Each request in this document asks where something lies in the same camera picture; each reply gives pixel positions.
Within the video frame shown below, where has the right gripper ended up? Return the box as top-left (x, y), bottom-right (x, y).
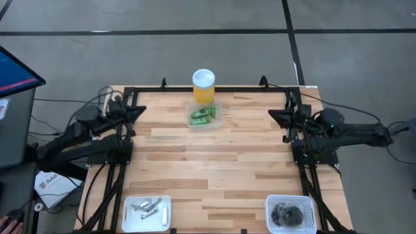
top-left (268, 94), bottom-right (315, 144)

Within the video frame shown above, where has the grey stand leg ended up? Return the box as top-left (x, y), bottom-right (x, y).
top-left (387, 117), bottom-right (416, 137)

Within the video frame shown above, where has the black computer mouse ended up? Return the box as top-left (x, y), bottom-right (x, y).
top-left (6, 209), bottom-right (25, 225)

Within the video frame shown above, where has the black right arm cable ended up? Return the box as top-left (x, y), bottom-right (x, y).
top-left (265, 83), bottom-right (383, 125)

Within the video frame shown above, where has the computer monitor blue screen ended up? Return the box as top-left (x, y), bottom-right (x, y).
top-left (0, 45), bottom-right (47, 99)

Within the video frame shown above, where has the white perforated plastic basket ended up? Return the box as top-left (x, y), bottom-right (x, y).
top-left (265, 194), bottom-right (318, 234)

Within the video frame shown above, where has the thin black floor cable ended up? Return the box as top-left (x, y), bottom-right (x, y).
top-left (34, 98), bottom-right (105, 105)

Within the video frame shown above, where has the white solid plastic bin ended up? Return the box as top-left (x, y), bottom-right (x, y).
top-left (121, 194), bottom-right (172, 234)

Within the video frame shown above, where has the grey desk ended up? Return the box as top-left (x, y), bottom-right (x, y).
top-left (0, 87), bottom-right (36, 170)

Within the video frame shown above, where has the yellow wipes canister white lid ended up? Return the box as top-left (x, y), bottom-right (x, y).
top-left (191, 68), bottom-right (216, 105)

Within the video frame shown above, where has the small printed card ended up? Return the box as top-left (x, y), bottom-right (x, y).
top-left (0, 98), bottom-right (10, 120)

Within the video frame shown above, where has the curved black floor cable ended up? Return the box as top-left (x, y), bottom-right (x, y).
top-left (385, 120), bottom-right (416, 165)

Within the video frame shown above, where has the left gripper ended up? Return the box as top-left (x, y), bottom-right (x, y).
top-left (105, 96), bottom-right (147, 138)

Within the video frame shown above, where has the white printed booklet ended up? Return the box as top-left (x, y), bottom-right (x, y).
top-left (34, 170), bottom-right (83, 209)

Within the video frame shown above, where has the black aluminium table frame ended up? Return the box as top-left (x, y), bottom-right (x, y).
top-left (73, 75), bottom-right (357, 234)

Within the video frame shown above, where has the person's hand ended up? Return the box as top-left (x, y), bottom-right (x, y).
top-left (0, 216), bottom-right (24, 234)

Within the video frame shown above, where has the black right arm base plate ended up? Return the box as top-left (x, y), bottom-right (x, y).
top-left (291, 138), bottom-right (339, 165)

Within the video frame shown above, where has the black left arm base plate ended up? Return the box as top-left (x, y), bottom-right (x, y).
top-left (86, 138), bottom-right (134, 165)

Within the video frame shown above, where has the clear plastic container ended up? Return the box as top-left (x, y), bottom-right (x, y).
top-left (186, 102), bottom-right (225, 129)

